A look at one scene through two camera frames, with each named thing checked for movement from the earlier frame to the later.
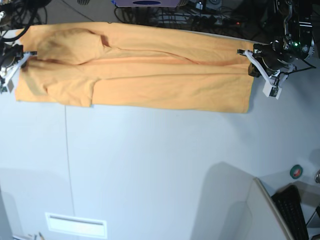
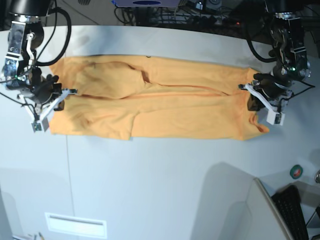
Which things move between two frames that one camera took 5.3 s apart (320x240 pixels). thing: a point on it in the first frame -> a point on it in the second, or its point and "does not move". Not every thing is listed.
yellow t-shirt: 137,65 -> 128,97
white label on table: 87,227 does not move
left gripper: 13,55 -> 42,92
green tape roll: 296,171 does not move
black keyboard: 288,200 does not move
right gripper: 273,59 -> 269,87
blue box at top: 146,3 does not move
